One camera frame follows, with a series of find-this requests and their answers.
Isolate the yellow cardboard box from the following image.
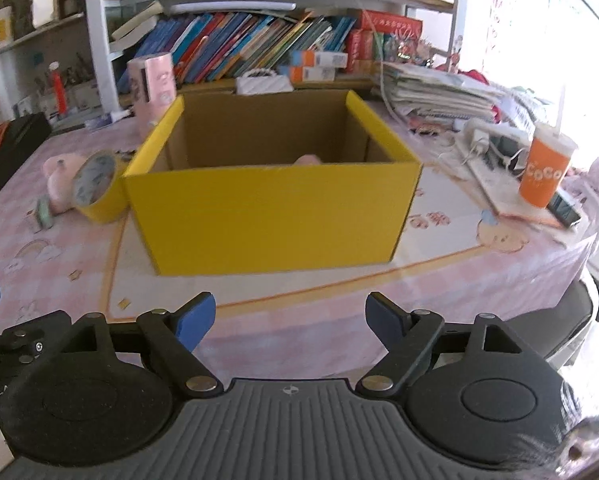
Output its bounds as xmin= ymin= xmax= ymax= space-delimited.
xmin=122 ymin=89 xmax=423 ymax=277

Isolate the fuzzy dark clothing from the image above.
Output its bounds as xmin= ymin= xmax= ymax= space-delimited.
xmin=499 ymin=400 xmax=599 ymax=480

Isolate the small green tape roll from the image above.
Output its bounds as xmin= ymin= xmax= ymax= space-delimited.
xmin=34 ymin=197 xmax=55 ymax=228

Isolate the stack of newspapers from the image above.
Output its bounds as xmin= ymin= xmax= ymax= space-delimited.
xmin=379 ymin=62 xmax=510 ymax=121

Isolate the row of colourful books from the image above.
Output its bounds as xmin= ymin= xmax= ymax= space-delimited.
xmin=117 ymin=10 xmax=357 ymax=83

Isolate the red gift box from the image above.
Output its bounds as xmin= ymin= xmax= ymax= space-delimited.
xmin=357 ymin=10 xmax=424 ymax=36

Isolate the orange paper cup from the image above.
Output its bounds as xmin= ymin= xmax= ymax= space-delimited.
xmin=518 ymin=122 xmax=579 ymax=209

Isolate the white plastic bag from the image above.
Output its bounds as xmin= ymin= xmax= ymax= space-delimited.
xmin=236 ymin=69 xmax=295 ymax=95

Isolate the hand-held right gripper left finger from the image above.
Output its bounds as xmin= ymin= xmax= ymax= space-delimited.
xmin=64 ymin=291 xmax=225 ymax=399

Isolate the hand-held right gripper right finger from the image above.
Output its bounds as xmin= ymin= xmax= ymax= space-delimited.
xmin=357 ymin=291 xmax=530 ymax=399

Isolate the pink checkered tablecloth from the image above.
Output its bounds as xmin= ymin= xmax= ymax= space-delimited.
xmin=0 ymin=95 xmax=599 ymax=376

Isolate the grey wall shelf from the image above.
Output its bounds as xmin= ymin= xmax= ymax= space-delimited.
xmin=0 ymin=12 xmax=105 ymax=131

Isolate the white power strip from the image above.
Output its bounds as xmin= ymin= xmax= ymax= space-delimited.
xmin=459 ymin=117 xmax=533 ymax=161

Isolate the cream mat orange border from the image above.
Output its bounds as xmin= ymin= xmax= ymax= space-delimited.
xmin=102 ymin=160 xmax=535 ymax=323

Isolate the pink plush toy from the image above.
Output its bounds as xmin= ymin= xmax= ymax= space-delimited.
xmin=42 ymin=154 xmax=88 ymax=213

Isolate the black keyboard case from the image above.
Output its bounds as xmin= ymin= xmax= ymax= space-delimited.
xmin=0 ymin=112 xmax=53 ymax=216

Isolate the white bookshelf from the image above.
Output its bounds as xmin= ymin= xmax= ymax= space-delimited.
xmin=84 ymin=0 xmax=467 ymax=116

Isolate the pink cylinder container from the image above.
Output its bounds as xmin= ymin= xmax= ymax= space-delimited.
xmin=126 ymin=52 xmax=178 ymax=123

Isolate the orange and white box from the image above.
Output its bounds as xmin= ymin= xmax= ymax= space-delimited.
xmin=290 ymin=50 xmax=349 ymax=68

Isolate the black chair seat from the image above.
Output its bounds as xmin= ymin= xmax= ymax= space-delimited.
xmin=524 ymin=280 xmax=595 ymax=366

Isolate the white straw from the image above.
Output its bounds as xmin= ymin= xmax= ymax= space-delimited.
xmin=553 ymin=84 xmax=566 ymax=136

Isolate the red and white bottle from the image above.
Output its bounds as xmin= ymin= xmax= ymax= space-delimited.
xmin=48 ymin=61 xmax=69 ymax=116

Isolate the yellow tape roll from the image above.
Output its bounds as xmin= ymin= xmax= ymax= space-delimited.
xmin=72 ymin=150 xmax=130 ymax=225

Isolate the black phone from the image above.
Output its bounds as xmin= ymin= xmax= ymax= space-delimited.
xmin=547 ymin=191 xmax=583 ymax=228

